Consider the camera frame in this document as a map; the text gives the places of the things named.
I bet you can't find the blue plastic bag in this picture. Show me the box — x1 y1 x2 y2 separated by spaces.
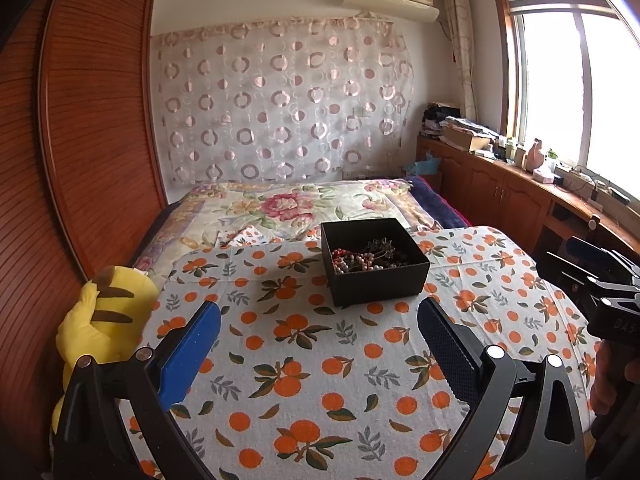
403 154 444 178

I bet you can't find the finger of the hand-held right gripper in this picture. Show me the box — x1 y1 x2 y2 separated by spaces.
536 251 640 309
566 236 640 287

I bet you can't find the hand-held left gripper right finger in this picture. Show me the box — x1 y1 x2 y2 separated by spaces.
417 297 587 480

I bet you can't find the window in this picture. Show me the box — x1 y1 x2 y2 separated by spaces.
491 0 640 197

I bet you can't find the yellow plush toy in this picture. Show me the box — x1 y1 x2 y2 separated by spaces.
51 265 162 442

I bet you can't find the pink bottle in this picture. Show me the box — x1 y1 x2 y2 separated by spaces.
525 138 547 171

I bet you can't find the wooden cabinet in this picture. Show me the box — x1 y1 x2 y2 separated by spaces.
415 135 640 273

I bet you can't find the wooden slatted wardrobe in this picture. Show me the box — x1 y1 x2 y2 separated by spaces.
0 0 169 461

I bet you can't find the white patterned window curtain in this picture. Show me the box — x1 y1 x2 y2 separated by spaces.
441 0 479 122

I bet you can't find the black cardboard box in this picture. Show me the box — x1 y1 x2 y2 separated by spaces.
320 217 432 309

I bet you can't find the purple blanket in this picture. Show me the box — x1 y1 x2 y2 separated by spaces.
406 175 472 232

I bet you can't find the circle pattern sheer curtain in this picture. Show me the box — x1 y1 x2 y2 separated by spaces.
151 14 417 184

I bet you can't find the white power strip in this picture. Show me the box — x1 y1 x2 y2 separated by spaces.
555 165 601 196

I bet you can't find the stack of papers and books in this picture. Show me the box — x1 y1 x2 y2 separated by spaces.
421 102 502 155

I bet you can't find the large white pearl necklace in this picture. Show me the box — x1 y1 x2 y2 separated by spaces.
334 253 383 274

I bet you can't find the floral quilt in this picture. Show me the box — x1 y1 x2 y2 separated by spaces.
131 179 437 277

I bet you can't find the bundle of dark hairpins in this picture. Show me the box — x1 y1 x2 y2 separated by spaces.
350 236 398 257

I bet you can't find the person's right hand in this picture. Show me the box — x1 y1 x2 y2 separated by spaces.
589 336 640 417

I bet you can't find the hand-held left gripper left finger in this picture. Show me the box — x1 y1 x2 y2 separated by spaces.
52 301 222 480

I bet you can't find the orange fruit print cloth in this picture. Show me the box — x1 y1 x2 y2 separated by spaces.
119 225 603 480

